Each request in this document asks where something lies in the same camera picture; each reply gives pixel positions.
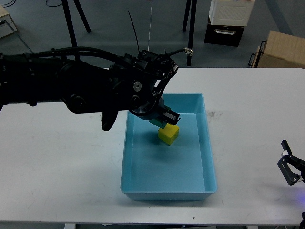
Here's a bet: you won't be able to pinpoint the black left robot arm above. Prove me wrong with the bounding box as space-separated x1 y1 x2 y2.
0 47 179 131

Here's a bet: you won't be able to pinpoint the white hanging cable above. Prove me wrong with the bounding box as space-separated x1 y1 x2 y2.
147 0 153 51

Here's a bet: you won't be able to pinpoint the black table leg left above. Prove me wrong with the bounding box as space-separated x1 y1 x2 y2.
61 0 77 47

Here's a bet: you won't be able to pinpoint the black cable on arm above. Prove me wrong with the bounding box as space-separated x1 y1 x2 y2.
128 10 141 57

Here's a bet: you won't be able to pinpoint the black angled leg right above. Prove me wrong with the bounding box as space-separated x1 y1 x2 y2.
182 0 192 32

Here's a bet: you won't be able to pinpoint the yellow wooden block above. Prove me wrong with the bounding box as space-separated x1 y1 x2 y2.
158 124 180 145

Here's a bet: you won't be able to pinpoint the black table leg right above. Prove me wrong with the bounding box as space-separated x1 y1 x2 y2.
188 0 197 51

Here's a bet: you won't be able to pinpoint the light blue plastic box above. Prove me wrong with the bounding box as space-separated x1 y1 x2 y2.
121 93 217 200

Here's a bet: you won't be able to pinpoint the wooden cabinet with metal legs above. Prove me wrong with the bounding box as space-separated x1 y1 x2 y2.
0 1 33 53

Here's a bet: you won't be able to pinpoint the green wooden block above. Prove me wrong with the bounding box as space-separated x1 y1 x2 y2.
149 117 167 129

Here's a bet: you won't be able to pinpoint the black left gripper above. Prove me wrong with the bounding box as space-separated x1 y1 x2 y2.
129 95 180 125

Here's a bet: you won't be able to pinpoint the black angled leg left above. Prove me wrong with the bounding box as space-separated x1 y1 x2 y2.
73 0 91 33

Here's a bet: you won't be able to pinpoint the cardboard box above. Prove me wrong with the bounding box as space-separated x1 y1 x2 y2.
248 31 305 69

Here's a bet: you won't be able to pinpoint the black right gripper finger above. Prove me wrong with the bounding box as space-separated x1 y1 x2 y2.
277 139 305 186

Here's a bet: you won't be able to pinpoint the black angled leg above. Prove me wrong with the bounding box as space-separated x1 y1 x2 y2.
73 0 91 33
182 0 192 32

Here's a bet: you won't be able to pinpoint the black table leg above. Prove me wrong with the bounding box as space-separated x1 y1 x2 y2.
61 0 77 47
188 0 197 51

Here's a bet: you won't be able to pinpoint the white storage crate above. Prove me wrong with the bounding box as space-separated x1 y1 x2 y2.
209 0 255 26

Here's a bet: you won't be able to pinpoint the black storage box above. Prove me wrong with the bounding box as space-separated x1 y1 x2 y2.
204 20 244 47

